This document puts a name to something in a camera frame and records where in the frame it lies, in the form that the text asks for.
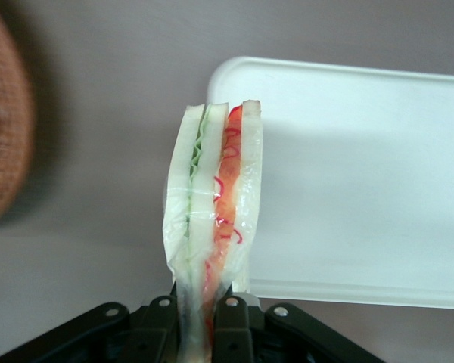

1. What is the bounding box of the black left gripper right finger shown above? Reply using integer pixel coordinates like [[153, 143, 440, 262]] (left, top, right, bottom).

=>
[[211, 293, 387, 363]]

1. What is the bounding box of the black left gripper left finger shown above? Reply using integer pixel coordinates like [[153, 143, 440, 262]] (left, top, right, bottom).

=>
[[0, 294, 181, 363]]

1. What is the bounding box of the plastic-wrapped sandwich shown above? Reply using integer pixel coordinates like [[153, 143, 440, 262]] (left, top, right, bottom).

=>
[[161, 98, 264, 363]]

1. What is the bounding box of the white plastic tray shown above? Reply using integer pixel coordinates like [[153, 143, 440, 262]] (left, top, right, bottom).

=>
[[206, 56, 454, 309]]

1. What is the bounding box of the round brown wicker basket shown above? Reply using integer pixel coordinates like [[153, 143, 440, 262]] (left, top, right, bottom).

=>
[[0, 0, 37, 231]]

